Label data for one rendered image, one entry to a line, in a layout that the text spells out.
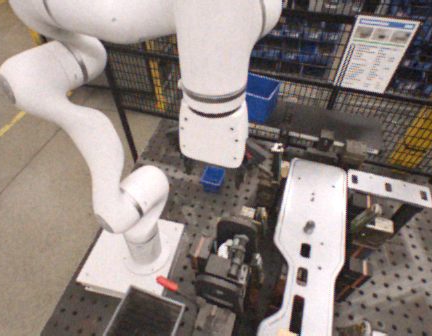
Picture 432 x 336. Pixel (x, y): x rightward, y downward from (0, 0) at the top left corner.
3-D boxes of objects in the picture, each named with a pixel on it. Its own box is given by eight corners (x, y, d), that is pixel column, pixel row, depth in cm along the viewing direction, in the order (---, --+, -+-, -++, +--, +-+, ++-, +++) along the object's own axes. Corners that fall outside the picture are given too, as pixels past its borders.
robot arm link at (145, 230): (114, 231, 93) (97, 189, 75) (152, 196, 104) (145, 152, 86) (140, 251, 89) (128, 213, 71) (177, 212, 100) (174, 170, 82)
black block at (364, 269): (346, 311, 102) (381, 284, 80) (316, 301, 104) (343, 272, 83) (346, 290, 107) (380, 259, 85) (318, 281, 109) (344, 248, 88)
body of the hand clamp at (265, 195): (264, 236, 122) (277, 188, 96) (249, 231, 124) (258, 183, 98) (266, 225, 126) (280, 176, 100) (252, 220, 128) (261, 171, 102)
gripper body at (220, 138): (167, 100, 35) (176, 160, 44) (243, 116, 33) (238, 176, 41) (189, 72, 40) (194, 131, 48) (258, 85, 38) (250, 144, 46)
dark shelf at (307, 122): (381, 155, 114) (384, 150, 112) (183, 113, 134) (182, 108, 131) (378, 124, 128) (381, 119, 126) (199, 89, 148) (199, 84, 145)
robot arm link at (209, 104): (167, 89, 33) (170, 109, 36) (236, 102, 31) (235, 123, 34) (193, 58, 39) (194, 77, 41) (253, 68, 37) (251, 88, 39)
